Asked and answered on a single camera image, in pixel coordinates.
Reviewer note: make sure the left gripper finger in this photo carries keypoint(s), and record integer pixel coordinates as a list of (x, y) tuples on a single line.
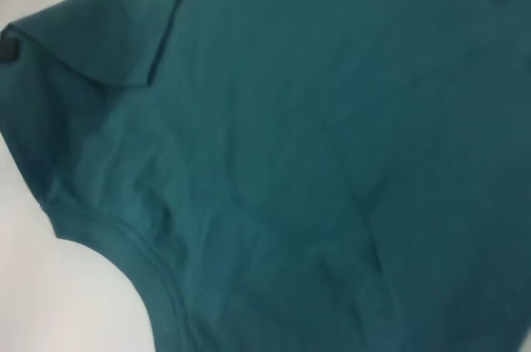
[(8, 49)]

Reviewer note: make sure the teal blue shirt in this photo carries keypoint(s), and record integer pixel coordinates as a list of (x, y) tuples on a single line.
[(290, 140)]

